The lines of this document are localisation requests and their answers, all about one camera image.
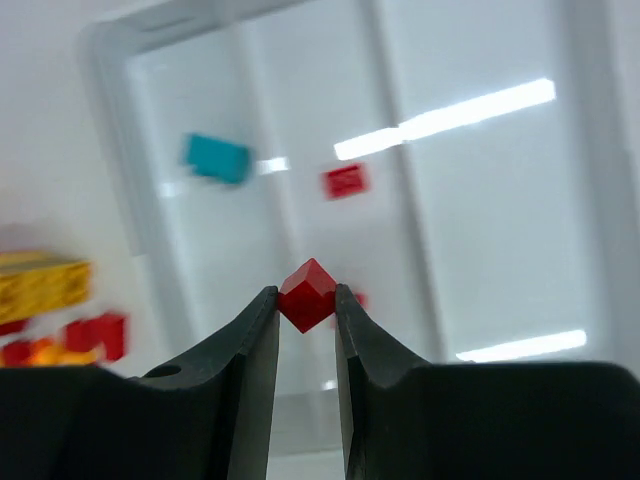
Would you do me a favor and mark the large red lego assembly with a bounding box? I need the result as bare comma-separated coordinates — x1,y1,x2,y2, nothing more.
63,311,129,363

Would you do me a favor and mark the red round lego piece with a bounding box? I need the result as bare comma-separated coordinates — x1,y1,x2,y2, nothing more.
1,319,32,367

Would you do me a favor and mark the teal lego in tray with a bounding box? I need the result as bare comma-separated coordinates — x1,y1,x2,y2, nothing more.
184,133,251,185

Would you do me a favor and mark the small red lego cube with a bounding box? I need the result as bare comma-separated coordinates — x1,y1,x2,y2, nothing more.
278,258,337,334

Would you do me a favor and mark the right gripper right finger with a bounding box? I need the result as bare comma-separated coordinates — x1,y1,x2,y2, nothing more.
335,285,639,479

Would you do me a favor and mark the red lego in tray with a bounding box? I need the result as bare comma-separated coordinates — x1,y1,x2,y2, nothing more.
322,163,369,200

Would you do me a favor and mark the yellow lego block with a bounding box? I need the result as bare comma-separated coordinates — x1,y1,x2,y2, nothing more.
1,250,92,325

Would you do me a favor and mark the white divided tray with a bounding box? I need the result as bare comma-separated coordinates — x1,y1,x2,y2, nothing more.
79,0,640,456

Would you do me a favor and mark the orange curved lego piece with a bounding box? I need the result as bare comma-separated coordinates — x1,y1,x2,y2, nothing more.
28,337,98,367

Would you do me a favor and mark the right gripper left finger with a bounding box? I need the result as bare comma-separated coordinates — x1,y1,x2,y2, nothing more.
1,286,280,479

